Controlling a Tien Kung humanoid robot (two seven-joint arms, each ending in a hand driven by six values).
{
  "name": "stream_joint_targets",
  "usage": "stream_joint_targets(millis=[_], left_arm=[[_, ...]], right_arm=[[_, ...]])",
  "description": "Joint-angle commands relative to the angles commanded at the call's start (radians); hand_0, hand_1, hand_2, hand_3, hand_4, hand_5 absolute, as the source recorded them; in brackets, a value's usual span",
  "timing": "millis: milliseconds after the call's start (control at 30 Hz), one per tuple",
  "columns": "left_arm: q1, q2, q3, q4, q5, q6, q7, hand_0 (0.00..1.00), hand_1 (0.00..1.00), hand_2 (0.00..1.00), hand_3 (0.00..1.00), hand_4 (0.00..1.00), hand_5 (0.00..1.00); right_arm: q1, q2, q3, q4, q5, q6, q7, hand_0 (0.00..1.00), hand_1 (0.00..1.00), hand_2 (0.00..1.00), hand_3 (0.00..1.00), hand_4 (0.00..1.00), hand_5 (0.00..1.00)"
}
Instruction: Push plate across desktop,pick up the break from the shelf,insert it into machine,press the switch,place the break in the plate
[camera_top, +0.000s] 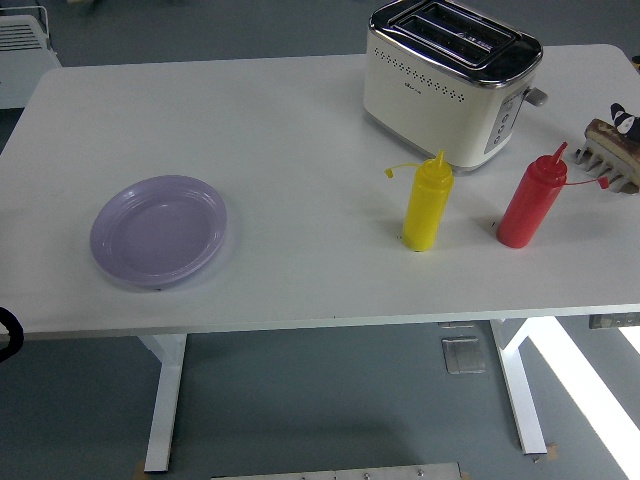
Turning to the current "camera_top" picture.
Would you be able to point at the cream white two-slot toaster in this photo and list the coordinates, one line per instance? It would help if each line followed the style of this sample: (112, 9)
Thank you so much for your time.
(425, 115)

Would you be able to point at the silver metal toast rack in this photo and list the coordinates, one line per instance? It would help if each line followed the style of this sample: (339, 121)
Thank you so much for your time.
(607, 162)

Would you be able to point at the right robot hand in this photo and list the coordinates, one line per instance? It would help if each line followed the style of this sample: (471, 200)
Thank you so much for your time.
(625, 120)

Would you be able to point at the grey table control panel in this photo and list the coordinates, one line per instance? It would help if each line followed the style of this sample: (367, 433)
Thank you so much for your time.
(615, 321)

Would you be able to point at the grey metal floor hatch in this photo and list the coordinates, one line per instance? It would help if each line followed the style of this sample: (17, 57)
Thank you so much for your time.
(464, 356)

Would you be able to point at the brown-crusted bread slice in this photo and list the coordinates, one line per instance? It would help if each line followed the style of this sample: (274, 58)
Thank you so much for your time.
(607, 137)

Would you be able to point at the purple round plate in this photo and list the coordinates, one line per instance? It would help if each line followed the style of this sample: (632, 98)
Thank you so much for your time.
(160, 235)

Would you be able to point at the white table leg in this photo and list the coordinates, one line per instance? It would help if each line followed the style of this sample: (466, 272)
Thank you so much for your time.
(522, 400)
(165, 400)

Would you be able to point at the red squeeze bottle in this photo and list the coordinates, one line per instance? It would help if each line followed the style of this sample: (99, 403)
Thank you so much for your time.
(530, 205)

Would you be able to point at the yellow squeeze bottle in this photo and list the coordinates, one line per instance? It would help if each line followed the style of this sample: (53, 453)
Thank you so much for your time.
(425, 210)

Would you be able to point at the white slatted cart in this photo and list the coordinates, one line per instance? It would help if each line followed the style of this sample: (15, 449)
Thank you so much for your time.
(20, 65)

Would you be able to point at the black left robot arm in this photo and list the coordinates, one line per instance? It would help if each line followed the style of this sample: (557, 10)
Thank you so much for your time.
(17, 330)

